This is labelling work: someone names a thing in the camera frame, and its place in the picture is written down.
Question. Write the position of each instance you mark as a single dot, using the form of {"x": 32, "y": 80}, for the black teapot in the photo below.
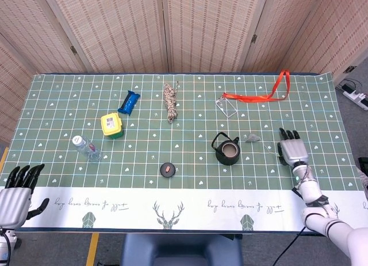
{"x": 222, "y": 159}

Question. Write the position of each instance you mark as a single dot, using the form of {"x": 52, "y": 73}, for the blue snack packet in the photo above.
{"x": 129, "y": 102}

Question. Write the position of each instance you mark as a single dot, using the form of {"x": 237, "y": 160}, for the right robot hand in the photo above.
{"x": 293, "y": 151}

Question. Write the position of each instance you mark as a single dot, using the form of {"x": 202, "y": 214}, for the clear plastic badge holder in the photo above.
{"x": 227, "y": 108}

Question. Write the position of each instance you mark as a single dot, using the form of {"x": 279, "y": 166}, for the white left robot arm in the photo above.
{"x": 7, "y": 243}

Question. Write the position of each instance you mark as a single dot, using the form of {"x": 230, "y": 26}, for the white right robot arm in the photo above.
{"x": 330, "y": 220}

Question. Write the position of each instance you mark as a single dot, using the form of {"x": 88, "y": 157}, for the woven folding screen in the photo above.
{"x": 120, "y": 27}

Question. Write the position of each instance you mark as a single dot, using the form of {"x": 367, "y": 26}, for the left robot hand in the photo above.
{"x": 14, "y": 205}

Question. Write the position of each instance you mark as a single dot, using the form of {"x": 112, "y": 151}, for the green grid tablecloth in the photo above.
{"x": 184, "y": 200}

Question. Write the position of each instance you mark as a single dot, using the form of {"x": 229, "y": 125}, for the metal screen hinge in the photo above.
{"x": 73, "y": 49}
{"x": 253, "y": 38}

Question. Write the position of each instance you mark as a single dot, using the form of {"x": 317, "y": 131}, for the black teapot lid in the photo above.
{"x": 165, "y": 174}

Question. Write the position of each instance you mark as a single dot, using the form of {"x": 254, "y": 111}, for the white power strip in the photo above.
{"x": 356, "y": 96}

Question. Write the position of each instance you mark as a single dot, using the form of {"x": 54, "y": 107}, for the clear plastic water bottle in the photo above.
{"x": 89, "y": 151}

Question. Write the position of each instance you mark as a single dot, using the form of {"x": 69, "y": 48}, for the dark blue chair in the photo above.
{"x": 181, "y": 250}

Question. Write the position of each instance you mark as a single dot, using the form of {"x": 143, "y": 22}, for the green container with yellow lid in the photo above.
{"x": 110, "y": 123}

